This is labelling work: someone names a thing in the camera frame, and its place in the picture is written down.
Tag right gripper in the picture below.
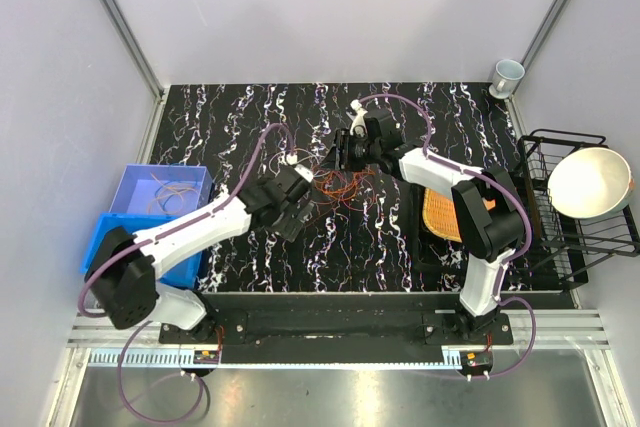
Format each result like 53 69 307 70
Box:
318 129 381 173

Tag orange wire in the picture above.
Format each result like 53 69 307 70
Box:
147 172 197 216

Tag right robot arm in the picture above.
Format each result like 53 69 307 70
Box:
321 110 532 344

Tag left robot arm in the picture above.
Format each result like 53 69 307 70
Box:
83 165 314 343

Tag lavender plastic bin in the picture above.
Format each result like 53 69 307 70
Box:
110 164 213 216

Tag blue plastic bin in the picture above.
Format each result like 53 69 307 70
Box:
80 212 207 291

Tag woven bamboo basket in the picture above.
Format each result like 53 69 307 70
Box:
422 186 496 243

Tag white mug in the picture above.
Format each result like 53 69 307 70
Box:
489 59 526 99

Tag white bowl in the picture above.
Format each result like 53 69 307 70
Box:
547 147 636 220

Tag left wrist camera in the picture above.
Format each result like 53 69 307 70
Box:
286 154 314 184

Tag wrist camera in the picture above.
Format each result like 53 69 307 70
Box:
349 99 368 138
286 154 314 184

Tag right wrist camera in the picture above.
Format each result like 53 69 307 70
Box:
349 99 368 138

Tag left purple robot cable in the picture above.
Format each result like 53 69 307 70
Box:
78 122 299 424

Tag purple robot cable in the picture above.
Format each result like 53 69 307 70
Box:
355 94 537 381
78 122 299 424

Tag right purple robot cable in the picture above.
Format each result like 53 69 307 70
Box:
355 94 537 381

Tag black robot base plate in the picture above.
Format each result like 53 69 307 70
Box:
158 291 514 348

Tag black wire dish rack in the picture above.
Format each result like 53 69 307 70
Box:
513 129 639 282

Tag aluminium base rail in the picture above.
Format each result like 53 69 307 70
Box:
67 310 610 356

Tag aluminium frame post left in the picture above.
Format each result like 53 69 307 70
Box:
99 0 165 100

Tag aluminium frame post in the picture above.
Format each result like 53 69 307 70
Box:
99 0 165 100
520 0 570 71

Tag aluminium frame post right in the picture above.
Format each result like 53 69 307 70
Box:
520 0 570 71

